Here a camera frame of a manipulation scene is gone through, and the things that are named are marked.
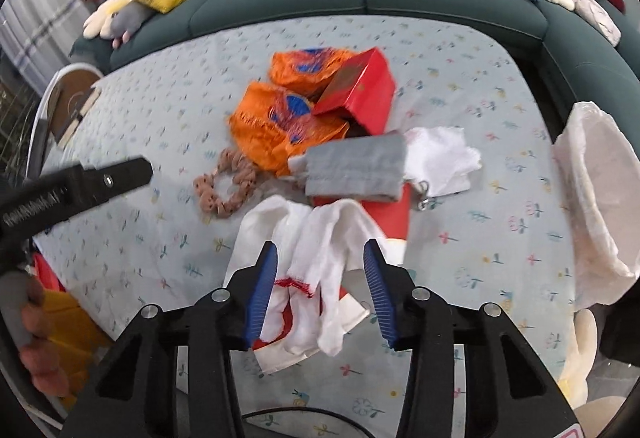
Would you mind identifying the book on side table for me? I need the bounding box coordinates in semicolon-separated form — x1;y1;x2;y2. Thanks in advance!
50;86;101;150

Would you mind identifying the trash bin with plastic liner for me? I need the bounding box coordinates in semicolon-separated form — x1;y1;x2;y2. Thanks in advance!
553;102;639;310

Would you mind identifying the brown scrunchie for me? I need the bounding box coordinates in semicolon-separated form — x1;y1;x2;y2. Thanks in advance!
193;147;259;219

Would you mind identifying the red gift box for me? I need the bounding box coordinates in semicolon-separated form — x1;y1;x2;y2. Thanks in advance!
312;48;396;135

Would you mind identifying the orange snack bag upper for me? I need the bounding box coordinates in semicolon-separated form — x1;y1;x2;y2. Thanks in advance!
268;48;356;101

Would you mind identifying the orange snack bag lower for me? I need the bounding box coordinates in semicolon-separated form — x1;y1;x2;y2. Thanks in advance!
228;81;349;177

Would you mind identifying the orange snack bag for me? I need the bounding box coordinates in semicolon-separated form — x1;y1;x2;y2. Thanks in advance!
228;81;349;177
268;48;356;101

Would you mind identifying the yellow chair seat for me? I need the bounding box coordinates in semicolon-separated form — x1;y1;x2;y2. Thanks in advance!
34;289;113;411

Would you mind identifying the floral light blue tablecloth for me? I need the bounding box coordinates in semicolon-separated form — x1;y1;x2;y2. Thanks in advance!
36;16;575;437

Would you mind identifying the grey mouse plush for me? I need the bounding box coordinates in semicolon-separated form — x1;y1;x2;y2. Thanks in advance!
111;1;156;50

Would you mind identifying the white paper towel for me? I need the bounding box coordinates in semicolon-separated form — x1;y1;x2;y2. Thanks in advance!
404;127;482;198

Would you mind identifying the grey cloth pouch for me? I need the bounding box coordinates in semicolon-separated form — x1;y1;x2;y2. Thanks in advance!
304;132;407;202

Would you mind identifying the cream flower floor cushion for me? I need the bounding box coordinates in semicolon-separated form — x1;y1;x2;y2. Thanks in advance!
556;309;625;438

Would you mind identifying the white round side table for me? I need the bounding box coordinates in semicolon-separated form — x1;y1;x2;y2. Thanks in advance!
26;63;103;180

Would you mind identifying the left hand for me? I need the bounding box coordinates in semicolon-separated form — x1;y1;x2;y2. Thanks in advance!
1;271;70;398

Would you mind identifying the white marbled pillow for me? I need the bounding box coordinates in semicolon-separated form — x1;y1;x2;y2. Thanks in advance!
572;0;622;48

